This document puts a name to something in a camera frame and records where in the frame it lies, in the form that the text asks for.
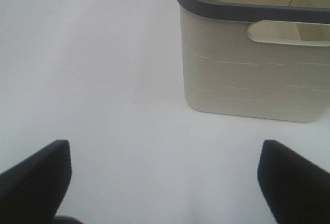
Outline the beige bin with grey rim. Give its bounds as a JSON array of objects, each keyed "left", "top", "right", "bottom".
[{"left": 177, "top": 0, "right": 329, "bottom": 123}]

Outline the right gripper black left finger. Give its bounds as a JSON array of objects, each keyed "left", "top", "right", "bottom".
[{"left": 1, "top": 140, "right": 72, "bottom": 223}]

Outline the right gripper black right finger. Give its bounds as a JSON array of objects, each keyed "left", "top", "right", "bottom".
[{"left": 257, "top": 140, "right": 329, "bottom": 223}]

